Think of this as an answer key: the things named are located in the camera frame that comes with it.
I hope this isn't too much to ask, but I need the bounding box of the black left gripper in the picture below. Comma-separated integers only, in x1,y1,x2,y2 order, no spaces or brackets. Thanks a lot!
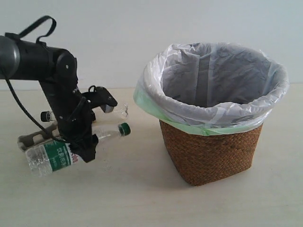
56,94,98,163

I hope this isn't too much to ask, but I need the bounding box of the green label water bottle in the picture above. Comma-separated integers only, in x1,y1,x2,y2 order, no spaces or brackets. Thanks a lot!
25,122,131,177

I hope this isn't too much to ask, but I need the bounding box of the grey cardboard egg carton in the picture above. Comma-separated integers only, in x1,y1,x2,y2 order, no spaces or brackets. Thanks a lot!
17,122,60,152

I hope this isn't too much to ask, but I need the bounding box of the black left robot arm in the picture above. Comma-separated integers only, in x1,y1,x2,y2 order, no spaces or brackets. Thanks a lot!
0,36,98,163

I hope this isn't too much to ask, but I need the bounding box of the woven brown wicker basket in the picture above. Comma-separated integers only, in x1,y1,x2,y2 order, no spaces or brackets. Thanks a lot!
160,121,262,186

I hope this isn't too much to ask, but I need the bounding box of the white plastic bin liner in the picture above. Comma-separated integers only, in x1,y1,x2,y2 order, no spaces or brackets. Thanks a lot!
136,43,289,128

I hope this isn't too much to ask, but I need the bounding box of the red label clear bottle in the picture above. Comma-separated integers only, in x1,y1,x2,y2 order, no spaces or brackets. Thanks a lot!
40,103,129,122

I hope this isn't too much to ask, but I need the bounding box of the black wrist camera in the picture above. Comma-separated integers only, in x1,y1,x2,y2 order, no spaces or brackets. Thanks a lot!
82,85,118,113

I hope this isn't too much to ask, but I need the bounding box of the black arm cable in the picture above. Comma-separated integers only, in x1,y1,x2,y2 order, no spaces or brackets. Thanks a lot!
0,15,95,152

